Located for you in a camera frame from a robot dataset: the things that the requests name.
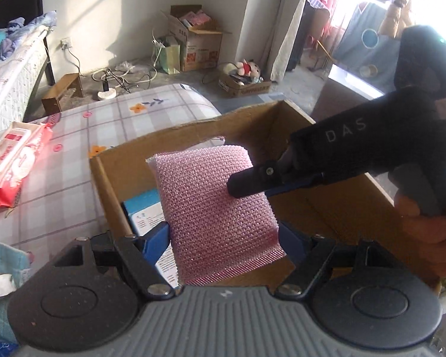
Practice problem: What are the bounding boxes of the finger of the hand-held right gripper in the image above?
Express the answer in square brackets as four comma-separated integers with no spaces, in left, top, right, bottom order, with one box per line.
[227,161,325,199]

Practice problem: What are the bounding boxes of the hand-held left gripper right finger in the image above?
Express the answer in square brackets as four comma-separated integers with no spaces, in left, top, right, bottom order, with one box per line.
[277,222,392,300]

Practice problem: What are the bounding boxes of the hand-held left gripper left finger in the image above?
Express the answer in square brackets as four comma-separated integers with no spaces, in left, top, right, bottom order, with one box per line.
[54,222,177,300]

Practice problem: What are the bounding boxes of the pink mesh sponge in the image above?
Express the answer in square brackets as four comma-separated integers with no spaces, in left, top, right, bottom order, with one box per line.
[146,143,287,285]

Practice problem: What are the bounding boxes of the brown cardboard box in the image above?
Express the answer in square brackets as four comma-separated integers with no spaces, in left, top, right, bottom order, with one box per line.
[89,100,443,295]

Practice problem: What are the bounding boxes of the teal checked cloth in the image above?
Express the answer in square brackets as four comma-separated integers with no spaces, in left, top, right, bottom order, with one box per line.
[0,237,35,347]

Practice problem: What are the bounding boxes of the person's right hand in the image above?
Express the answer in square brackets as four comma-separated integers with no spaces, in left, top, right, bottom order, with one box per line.
[394,190,446,279]

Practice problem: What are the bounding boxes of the blue white packet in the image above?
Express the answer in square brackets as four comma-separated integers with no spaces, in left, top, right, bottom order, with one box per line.
[121,189,180,288]

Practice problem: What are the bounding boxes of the blue cloth with round hole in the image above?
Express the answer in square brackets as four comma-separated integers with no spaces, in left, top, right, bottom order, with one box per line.
[335,1,403,90]

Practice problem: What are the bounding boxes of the low cardboard box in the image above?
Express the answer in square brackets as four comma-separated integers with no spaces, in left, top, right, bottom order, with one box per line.
[218,71,273,98]

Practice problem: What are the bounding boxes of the checked floral mattress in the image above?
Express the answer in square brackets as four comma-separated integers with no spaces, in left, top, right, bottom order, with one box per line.
[0,83,224,268]

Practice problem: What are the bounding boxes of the red white plush doll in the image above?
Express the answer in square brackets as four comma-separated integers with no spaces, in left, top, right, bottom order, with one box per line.
[233,59,263,83]

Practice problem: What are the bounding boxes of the tan hanging garment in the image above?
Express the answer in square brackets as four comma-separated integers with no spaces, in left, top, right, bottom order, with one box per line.
[375,0,416,38]

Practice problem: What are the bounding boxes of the large cardboard box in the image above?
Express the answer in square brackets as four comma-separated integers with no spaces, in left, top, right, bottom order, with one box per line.
[160,4,232,72]

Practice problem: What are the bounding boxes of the beige curtain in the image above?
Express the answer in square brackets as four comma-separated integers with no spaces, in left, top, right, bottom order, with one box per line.
[269,0,313,82]

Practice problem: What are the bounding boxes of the pale green paper bag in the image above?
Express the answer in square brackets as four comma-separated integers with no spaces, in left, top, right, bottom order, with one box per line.
[152,35,182,75]

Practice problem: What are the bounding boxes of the white round stand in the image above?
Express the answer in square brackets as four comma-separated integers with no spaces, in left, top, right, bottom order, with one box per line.
[92,80,117,101]

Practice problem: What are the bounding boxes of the red white wet wipes pack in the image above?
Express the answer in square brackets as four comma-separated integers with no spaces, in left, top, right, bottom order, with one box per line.
[0,121,55,209]

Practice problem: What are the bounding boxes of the small wooden stool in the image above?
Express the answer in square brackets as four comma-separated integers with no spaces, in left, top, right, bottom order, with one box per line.
[41,73,85,114]

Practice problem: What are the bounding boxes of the white quilted bed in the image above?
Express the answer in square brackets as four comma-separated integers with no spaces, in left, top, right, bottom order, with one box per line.
[0,10,58,135]

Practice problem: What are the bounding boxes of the pile of clothes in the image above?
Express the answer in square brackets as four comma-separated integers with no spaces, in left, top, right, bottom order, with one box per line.
[0,15,27,64]

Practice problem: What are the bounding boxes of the white tangled cables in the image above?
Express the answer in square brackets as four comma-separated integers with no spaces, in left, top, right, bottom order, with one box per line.
[92,59,160,94]

